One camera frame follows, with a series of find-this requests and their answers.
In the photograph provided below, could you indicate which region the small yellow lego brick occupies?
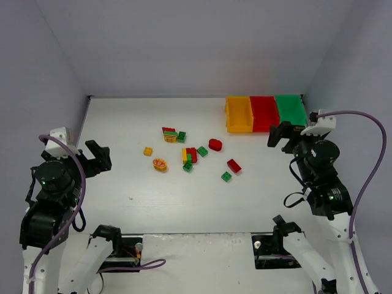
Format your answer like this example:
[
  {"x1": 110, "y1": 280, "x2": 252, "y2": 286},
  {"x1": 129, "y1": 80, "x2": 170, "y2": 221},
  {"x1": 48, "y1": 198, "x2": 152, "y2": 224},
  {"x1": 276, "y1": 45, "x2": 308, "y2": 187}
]
[{"x1": 143, "y1": 147, "x2": 153, "y2": 156}]

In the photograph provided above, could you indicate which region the red rectangular lego brick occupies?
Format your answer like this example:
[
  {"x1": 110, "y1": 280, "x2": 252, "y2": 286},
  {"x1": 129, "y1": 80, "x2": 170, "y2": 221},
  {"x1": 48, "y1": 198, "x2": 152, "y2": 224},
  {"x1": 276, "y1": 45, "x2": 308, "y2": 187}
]
[{"x1": 227, "y1": 159, "x2": 241, "y2": 173}]

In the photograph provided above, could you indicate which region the yellow orange oval lego piece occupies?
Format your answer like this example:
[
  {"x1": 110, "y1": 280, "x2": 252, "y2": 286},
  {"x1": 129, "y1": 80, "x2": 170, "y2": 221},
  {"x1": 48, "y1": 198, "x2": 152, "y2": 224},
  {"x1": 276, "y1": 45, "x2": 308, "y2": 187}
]
[{"x1": 153, "y1": 158, "x2": 168, "y2": 172}]

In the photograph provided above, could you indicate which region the red oval lego piece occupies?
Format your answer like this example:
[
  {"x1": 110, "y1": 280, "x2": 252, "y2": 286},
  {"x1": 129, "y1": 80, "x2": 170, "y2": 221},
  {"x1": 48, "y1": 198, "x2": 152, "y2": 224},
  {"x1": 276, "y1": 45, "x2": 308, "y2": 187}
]
[{"x1": 208, "y1": 138, "x2": 222, "y2": 152}]

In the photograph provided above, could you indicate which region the red green yellow striped stack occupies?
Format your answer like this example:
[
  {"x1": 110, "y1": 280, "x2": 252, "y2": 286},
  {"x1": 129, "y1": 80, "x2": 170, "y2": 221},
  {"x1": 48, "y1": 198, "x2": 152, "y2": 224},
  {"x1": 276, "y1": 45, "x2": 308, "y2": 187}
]
[{"x1": 162, "y1": 127, "x2": 178, "y2": 143}]

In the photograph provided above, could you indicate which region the green square lego brick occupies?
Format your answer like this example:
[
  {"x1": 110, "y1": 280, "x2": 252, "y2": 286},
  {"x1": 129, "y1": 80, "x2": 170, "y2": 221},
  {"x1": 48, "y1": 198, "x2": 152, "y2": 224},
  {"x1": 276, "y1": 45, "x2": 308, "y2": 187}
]
[{"x1": 221, "y1": 171, "x2": 232, "y2": 183}]

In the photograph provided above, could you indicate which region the yellow red green lego stack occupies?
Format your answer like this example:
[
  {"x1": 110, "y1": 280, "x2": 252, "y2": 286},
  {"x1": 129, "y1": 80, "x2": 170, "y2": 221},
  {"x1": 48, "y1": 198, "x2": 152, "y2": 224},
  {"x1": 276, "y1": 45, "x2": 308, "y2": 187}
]
[{"x1": 181, "y1": 148, "x2": 197, "y2": 164}]

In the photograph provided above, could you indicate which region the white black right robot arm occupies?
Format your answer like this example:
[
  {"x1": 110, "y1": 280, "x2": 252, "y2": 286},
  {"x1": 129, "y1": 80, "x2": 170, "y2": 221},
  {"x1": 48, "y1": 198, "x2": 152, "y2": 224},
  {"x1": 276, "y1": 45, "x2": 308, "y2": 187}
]
[{"x1": 268, "y1": 121, "x2": 379, "y2": 293}]

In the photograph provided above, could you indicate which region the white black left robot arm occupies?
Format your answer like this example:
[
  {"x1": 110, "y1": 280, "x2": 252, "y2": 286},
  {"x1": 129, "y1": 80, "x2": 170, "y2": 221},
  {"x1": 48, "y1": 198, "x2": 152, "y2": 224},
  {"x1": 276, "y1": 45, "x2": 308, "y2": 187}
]
[{"x1": 20, "y1": 135, "x2": 122, "y2": 293}]

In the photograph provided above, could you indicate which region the green plastic bin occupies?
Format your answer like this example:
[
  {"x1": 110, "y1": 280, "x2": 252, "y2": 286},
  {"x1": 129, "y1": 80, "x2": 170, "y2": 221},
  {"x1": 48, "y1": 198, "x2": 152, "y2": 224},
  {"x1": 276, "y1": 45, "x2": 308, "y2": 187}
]
[{"x1": 274, "y1": 95, "x2": 307, "y2": 126}]

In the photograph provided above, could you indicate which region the red plastic bin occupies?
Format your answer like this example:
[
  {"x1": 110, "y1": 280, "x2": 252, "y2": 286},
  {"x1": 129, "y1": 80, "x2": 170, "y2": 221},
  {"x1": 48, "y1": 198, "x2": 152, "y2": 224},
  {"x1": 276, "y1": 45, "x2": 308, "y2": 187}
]
[{"x1": 250, "y1": 96, "x2": 280, "y2": 132}]

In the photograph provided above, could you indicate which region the yellow plastic bin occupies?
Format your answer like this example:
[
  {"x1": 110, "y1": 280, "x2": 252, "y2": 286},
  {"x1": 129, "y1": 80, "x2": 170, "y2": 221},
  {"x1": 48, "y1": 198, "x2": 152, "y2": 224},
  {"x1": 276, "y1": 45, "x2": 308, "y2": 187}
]
[{"x1": 225, "y1": 96, "x2": 254, "y2": 133}]

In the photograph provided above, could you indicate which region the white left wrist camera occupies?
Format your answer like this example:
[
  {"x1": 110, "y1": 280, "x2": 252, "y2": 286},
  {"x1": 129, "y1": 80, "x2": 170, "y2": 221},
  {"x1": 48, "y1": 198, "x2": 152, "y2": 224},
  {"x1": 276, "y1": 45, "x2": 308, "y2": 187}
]
[{"x1": 45, "y1": 127, "x2": 79, "y2": 159}]

